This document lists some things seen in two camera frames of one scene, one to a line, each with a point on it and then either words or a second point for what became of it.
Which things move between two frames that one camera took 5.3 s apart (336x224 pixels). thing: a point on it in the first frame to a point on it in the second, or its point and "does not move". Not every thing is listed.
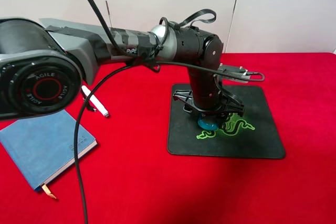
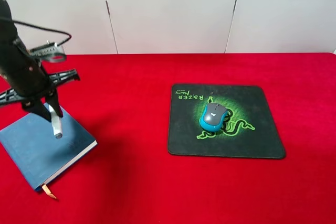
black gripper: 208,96 to 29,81
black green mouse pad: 255,135 does not move
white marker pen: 96,101 to 56,123
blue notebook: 43,147 does not move
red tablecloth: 131,177 does not move
